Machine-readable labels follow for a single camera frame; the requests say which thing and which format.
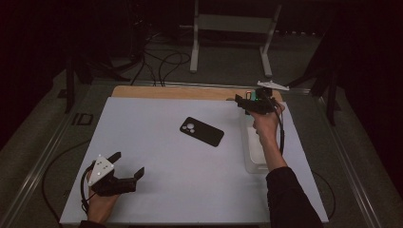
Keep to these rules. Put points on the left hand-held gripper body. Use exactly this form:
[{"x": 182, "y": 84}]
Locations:
[{"x": 101, "y": 169}]

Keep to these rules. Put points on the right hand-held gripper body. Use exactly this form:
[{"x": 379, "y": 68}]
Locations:
[{"x": 263, "y": 103}]

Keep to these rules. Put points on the black metal stand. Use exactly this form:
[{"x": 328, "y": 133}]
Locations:
[
  {"x": 331, "y": 98},
  {"x": 70, "y": 88}
]

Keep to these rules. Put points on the white plastic tray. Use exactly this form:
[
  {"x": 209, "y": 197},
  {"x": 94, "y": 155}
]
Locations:
[{"x": 255, "y": 152}]

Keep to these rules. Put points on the person's right hand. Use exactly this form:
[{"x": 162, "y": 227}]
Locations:
[{"x": 266, "y": 125}]

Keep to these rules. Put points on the white metal stand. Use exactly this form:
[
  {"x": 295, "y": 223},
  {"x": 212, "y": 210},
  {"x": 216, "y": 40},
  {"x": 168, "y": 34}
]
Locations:
[{"x": 234, "y": 23}]

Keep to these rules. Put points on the black phone case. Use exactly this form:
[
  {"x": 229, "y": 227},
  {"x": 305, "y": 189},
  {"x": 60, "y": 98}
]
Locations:
[{"x": 202, "y": 131}]

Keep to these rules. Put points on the white table cover sheet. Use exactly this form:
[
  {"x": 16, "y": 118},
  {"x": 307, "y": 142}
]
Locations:
[{"x": 152, "y": 126}]

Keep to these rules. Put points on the black rectangular floor bracket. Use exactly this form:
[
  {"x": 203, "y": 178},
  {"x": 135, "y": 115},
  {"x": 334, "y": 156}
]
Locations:
[{"x": 83, "y": 119}]

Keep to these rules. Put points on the metal floor rail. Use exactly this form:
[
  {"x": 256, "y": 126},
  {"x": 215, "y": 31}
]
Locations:
[
  {"x": 34, "y": 166},
  {"x": 347, "y": 158}
]

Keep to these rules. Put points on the person's left hand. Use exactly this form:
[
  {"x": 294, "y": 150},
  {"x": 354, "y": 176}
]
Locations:
[{"x": 101, "y": 207}]

